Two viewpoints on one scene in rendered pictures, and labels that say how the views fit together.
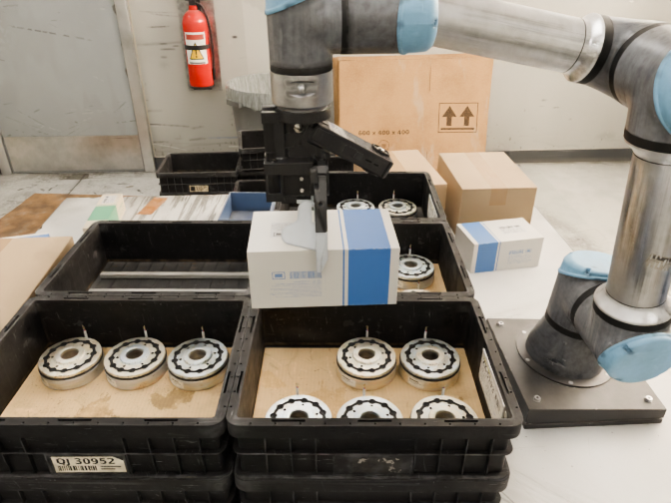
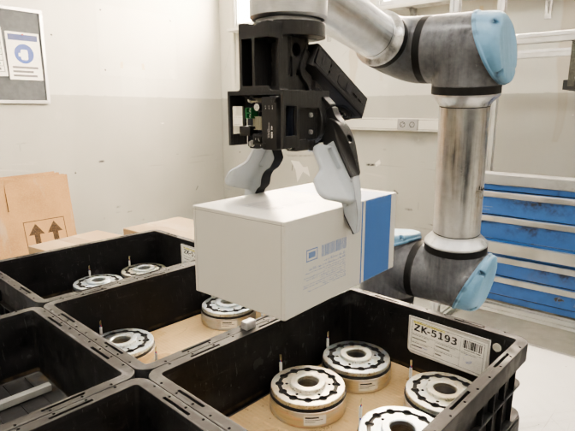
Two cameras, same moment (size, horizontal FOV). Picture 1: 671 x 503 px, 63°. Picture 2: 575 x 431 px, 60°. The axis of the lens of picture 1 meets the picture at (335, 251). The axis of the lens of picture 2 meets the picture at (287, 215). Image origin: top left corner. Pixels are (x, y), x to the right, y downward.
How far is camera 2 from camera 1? 0.59 m
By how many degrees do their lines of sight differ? 47
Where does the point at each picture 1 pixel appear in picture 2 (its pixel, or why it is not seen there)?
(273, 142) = (263, 72)
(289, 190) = (299, 132)
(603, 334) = (455, 273)
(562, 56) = (384, 36)
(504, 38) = (358, 11)
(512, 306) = not seen: hidden behind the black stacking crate
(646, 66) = (455, 32)
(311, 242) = (346, 191)
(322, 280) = (346, 251)
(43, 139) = not seen: outside the picture
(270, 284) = (304, 272)
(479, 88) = (61, 203)
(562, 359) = not seen: hidden behind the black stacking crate
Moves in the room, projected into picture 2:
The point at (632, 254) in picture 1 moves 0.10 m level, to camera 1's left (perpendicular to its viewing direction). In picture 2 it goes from (465, 191) to (439, 198)
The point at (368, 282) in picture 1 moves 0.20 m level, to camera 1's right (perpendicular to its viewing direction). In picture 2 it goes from (377, 244) to (456, 215)
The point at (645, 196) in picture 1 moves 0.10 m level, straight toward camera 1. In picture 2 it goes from (469, 137) to (510, 140)
